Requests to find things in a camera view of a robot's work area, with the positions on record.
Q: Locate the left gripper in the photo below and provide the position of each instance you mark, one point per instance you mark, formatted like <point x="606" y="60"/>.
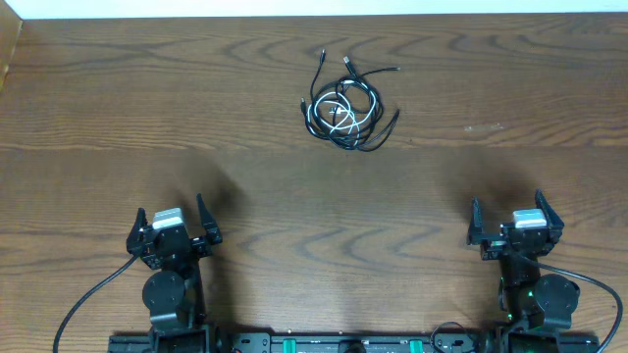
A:
<point x="173" y="241"/>

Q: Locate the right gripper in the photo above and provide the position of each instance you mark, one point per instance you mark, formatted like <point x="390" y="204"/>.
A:
<point x="516" y="238"/>

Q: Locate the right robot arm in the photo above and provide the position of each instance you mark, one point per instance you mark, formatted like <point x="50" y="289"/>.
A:
<point x="540" y="307"/>

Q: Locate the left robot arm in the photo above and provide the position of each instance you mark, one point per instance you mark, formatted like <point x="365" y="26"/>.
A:
<point x="174" y="293"/>

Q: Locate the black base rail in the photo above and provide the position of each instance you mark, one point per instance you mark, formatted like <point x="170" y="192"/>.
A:
<point x="260" y="342"/>

